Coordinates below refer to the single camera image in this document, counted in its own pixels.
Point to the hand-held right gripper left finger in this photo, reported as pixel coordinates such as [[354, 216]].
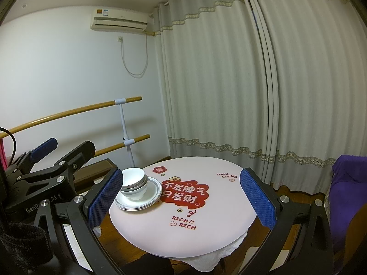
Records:
[[106, 197]]

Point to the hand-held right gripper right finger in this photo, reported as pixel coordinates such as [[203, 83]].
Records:
[[258, 197]]

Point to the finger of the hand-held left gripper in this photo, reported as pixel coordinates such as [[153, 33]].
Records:
[[77, 156], [43, 149]]

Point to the oval plate grey rim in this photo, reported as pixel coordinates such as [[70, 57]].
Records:
[[130, 209]]

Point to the brown wooden board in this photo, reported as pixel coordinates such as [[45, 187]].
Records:
[[97, 167]]

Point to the pink cloth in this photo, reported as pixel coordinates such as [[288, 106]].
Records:
[[2, 151]]

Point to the white barre stand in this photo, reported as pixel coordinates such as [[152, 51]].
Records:
[[124, 120]]

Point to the purple cloth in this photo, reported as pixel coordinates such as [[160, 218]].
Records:
[[349, 183]]

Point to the pale curtain with lace band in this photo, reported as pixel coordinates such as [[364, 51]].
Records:
[[215, 77], [315, 77]]

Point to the white air conditioner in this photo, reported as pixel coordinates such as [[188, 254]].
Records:
[[119, 20]]

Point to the long wooden barre rail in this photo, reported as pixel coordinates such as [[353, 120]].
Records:
[[134, 99]]

